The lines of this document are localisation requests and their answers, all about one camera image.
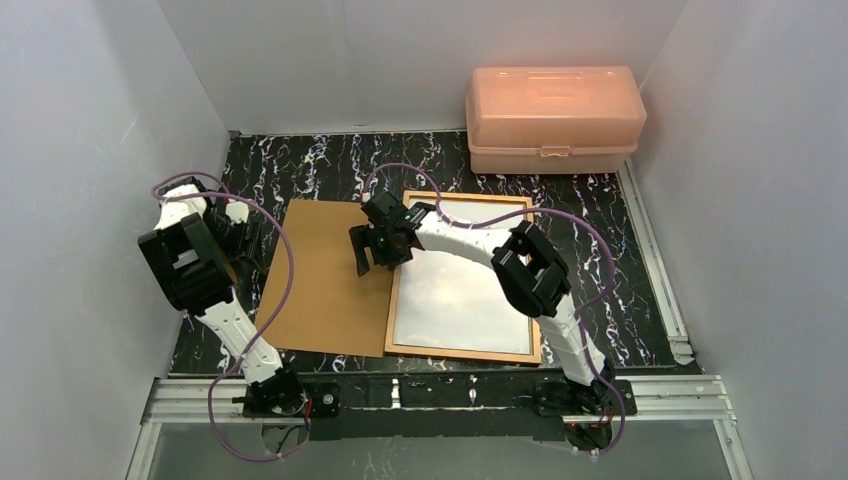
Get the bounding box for pink plastic storage box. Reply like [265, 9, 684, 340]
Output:
[466, 66, 647, 175]

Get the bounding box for purple cable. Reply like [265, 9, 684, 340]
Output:
[361, 162, 627, 458]
[150, 170, 297, 464]

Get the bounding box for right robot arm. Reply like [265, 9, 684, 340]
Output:
[349, 192, 628, 423]

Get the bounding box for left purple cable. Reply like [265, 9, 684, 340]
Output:
[150, 170, 297, 464]

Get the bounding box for aluminium rail base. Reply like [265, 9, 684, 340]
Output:
[143, 370, 737, 423]

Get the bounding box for wooden picture frame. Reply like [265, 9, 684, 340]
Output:
[384, 189, 543, 367]

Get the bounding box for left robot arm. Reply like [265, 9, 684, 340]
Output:
[138, 172, 308, 416]

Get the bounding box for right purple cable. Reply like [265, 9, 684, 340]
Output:
[361, 162, 627, 458]

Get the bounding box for brown backing board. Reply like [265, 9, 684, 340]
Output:
[262, 199, 393, 358]

